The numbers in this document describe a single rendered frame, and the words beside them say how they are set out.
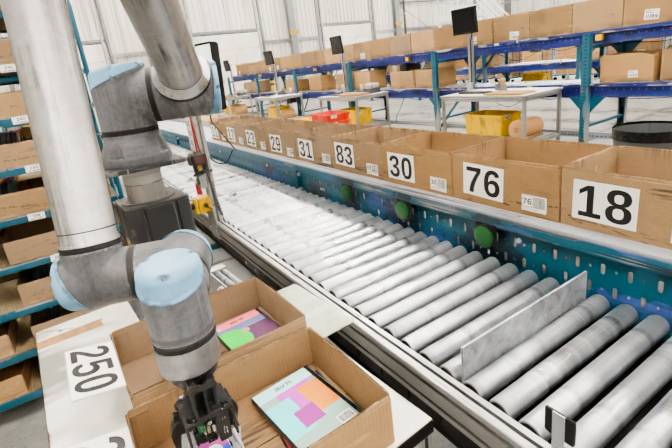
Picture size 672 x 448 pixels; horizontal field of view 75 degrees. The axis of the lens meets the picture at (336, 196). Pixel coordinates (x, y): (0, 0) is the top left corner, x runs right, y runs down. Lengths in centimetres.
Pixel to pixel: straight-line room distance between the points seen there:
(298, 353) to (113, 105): 80
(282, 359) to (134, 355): 40
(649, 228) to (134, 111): 133
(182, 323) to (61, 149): 32
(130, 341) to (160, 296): 59
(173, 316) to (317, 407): 38
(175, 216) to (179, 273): 74
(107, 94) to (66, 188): 59
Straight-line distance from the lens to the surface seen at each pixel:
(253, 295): 129
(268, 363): 100
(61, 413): 120
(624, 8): 624
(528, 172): 139
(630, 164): 158
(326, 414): 89
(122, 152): 132
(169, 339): 67
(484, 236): 146
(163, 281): 63
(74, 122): 77
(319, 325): 118
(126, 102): 131
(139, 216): 133
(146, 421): 96
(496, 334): 105
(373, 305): 125
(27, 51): 80
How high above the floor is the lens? 139
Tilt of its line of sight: 17 degrees down
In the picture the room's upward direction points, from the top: 7 degrees counter-clockwise
